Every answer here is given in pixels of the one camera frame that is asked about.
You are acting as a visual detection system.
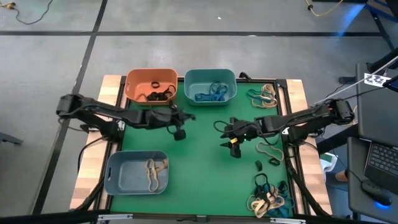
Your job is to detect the blue-grey plastic basket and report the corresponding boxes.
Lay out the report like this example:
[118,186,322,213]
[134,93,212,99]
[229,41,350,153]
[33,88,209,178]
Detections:
[104,150,170,196]

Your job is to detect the black rig crossbar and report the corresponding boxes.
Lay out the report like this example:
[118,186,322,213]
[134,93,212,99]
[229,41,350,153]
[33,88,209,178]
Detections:
[0,210,398,224]

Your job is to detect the white printed tag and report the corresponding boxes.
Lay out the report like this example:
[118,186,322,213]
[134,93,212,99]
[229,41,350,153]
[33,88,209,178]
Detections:
[363,72,392,88]

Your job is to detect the silver rod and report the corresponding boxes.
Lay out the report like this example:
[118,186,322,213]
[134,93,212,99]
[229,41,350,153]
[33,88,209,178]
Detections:
[310,55,398,106]

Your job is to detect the dark blue cloth garment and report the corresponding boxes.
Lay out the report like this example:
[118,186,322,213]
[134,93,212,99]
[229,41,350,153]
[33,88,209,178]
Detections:
[255,173,271,191]

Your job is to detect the white and green object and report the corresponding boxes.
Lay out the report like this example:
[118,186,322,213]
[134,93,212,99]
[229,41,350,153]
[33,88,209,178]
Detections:
[319,152,338,174]

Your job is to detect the tan object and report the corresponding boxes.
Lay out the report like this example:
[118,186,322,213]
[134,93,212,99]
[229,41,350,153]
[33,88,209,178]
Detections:
[335,169,349,183]

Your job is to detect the black laptop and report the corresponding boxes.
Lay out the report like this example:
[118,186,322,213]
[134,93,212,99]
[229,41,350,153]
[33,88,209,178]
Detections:
[363,141,398,194]

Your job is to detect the dark desk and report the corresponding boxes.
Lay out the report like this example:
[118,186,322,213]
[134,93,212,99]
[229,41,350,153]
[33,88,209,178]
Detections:
[347,136,398,223]

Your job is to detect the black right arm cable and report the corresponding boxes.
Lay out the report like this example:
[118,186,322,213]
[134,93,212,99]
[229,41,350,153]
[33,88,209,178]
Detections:
[213,120,233,135]

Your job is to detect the black floor cable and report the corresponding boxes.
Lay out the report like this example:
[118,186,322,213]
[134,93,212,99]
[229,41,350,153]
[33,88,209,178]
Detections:
[0,0,54,26]

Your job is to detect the green table mat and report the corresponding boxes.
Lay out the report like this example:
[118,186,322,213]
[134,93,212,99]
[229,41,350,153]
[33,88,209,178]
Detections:
[110,81,295,216]

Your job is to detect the grey stand foot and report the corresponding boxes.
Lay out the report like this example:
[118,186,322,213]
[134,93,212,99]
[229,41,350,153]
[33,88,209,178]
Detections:
[0,131,24,146]

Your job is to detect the orange plastic basket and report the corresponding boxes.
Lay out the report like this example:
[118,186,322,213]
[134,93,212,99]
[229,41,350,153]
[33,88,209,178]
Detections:
[124,68,179,106]

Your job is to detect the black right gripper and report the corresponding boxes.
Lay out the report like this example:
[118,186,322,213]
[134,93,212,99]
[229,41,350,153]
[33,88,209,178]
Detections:
[219,117,261,159]

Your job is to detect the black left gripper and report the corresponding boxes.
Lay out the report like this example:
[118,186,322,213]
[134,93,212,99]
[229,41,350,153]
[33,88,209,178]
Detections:
[164,104,197,141]

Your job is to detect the grey desk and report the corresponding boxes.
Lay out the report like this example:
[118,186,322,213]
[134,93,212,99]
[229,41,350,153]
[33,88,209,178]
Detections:
[355,62,398,147]

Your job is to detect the black cable bundle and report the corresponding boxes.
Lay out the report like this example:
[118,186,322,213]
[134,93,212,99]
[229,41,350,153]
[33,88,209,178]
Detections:
[287,155,331,217]
[74,136,108,212]

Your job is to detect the black computer mouse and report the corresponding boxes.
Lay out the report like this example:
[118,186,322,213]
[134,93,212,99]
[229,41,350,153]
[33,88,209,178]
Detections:
[361,179,394,207]

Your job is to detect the dark teal rubber band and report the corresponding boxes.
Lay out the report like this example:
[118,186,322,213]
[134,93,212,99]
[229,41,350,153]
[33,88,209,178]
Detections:
[198,94,225,103]

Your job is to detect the blue metal cart frame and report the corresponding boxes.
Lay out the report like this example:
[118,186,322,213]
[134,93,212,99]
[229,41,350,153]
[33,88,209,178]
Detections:
[366,0,398,23]

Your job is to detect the teal plastic basket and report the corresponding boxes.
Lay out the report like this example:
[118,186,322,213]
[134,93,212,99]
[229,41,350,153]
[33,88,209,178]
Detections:
[183,68,238,107]

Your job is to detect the yellow floor cable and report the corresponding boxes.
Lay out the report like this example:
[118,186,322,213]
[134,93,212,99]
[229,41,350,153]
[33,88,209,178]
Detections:
[304,0,345,18]

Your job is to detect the silver bracket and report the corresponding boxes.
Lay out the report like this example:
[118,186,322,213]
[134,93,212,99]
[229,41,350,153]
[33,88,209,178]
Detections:
[97,213,134,222]
[269,217,307,224]

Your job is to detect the long tan rubber band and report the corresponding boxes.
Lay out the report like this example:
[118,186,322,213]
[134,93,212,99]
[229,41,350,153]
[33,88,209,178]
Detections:
[145,158,160,192]

